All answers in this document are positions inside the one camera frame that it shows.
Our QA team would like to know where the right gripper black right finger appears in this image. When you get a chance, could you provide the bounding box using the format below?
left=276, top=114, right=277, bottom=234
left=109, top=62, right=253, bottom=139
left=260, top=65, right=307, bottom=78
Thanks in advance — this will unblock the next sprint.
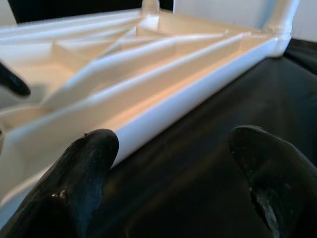
left=226, top=125, right=317, bottom=238

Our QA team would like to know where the black plastic table cover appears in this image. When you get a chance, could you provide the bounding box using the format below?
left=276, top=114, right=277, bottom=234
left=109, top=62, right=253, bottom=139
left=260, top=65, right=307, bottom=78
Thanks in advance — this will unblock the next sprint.
left=94, top=37, right=317, bottom=238

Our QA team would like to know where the white plastic table top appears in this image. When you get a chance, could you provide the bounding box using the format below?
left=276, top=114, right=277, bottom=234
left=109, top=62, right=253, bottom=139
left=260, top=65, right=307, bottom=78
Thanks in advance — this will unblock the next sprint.
left=0, top=9, right=293, bottom=219

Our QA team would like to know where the white plastic table leg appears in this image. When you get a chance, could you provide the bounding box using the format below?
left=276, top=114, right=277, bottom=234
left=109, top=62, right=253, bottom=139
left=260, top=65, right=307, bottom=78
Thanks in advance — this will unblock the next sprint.
left=262, top=0, right=302, bottom=33

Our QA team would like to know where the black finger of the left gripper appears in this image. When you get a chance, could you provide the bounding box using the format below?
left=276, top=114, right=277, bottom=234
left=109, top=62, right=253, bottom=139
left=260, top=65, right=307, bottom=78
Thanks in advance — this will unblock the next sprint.
left=0, top=60, right=32, bottom=97

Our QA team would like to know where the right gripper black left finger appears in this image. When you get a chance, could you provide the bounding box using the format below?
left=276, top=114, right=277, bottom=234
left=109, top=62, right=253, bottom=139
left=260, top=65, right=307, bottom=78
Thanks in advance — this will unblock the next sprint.
left=0, top=128, right=120, bottom=238

